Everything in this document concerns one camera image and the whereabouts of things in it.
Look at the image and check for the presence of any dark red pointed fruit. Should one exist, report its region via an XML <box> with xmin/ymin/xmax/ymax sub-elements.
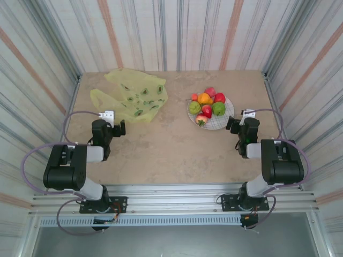
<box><xmin>201</xmin><ymin>104</ymin><xmax>213</xmax><ymax>119</ymax></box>

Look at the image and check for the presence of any yellow avocado-print plastic bag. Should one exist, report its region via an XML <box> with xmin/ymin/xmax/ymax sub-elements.
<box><xmin>90</xmin><ymin>68</ymin><xmax>169</xmax><ymax>124</ymax></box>

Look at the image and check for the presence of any white checked plate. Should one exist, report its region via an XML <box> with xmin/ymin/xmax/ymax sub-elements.
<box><xmin>187</xmin><ymin>93</ymin><xmax>235</xmax><ymax>131</ymax></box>

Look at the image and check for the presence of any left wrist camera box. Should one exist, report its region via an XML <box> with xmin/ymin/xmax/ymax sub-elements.
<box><xmin>98</xmin><ymin>110</ymin><xmax>115</xmax><ymax>127</ymax></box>

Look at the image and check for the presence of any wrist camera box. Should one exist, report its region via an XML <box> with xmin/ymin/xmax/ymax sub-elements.
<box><xmin>98</xmin><ymin>110</ymin><xmax>115</xmax><ymax>127</ymax></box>
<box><xmin>240</xmin><ymin>109</ymin><xmax>257</xmax><ymax>126</ymax></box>

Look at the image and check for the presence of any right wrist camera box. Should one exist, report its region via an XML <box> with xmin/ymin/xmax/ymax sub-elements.
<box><xmin>240</xmin><ymin>109</ymin><xmax>257</xmax><ymax>126</ymax></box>

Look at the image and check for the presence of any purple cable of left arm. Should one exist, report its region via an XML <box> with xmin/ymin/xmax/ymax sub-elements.
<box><xmin>20</xmin><ymin>110</ymin><xmax>105</xmax><ymax>237</ymax></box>

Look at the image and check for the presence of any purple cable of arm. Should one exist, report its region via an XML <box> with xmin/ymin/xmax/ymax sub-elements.
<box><xmin>242</xmin><ymin>108</ymin><xmax>311</xmax><ymax>230</ymax></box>
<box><xmin>20</xmin><ymin>110</ymin><xmax>105</xmax><ymax>237</ymax></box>

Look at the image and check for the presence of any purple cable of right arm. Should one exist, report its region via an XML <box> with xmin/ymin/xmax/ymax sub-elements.
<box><xmin>242</xmin><ymin>108</ymin><xmax>311</xmax><ymax>230</ymax></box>

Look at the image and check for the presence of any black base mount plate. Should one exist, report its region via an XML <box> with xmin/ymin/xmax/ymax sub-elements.
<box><xmin>219</xmin><ymin>193</ymin><xmax>270</xmax><ymax>213</ymax></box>
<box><xmin>79</xmin><ymin>195</ymin><xmax>128</xmax><ymax>214</ymax></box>

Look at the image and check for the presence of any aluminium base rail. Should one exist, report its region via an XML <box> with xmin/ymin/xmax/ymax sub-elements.
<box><xmin>28</xmin><ymin>183</ymin><xmax>320</xmax><ymax>215</ymax></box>

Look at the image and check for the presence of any white slotted cable duct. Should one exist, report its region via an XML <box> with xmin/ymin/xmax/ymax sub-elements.
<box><xmin>39</xmin><ymin>215</ymin><xmax>244</xmax><ymax>228</ymax></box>

